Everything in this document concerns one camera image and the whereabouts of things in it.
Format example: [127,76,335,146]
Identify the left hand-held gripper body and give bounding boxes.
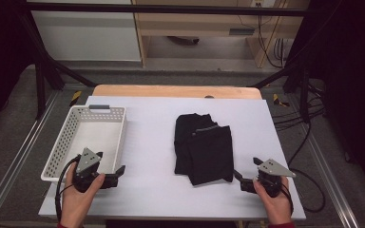
[72,147,120,193]

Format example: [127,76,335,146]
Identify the aluminium floor rail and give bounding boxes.
[0,89,60,228]
[293,94,360,228]

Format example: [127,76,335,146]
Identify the light wooden desk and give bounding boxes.
[131,0,310,69]

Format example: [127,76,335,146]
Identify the right hand-held gripper cable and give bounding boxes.
[286,167,326,214]

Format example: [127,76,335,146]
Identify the black metal stand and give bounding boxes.
[250,0,343,124]
[18,6,98,120]

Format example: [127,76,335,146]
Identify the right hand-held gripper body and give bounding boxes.
[240,159,298,198]

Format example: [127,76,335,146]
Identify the black garment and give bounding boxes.
[173,113,235,186]

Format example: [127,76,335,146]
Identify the white perforated plastic basket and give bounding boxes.
[40,104,127,184]

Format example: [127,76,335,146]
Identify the person's right hand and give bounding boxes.
[252,176,294,226]

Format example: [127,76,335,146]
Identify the person's left hand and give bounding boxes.
[60,162,106,226]

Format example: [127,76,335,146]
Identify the left hand-held gripper cable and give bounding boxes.
[54,155,82,222]

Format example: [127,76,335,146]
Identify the white cabinet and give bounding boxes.
[27,0,142,63]

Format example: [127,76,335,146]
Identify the black curtain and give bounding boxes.
[0,0,36,141]
[298,0,365,198]

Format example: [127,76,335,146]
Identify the yellow black tape marker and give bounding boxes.
[69,90,83,107]
[272,93,290,107]

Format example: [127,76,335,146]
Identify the bundle of black floor cables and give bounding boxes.
[272,79,327,165]

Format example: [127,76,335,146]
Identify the black metal crossbar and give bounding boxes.
[25,2,308,17]

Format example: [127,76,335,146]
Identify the hand-held gripper cable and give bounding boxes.
[286,167,326,214]
[54,155,82,222]

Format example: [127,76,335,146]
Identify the black cables under desk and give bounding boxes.
[237,13,286,69]

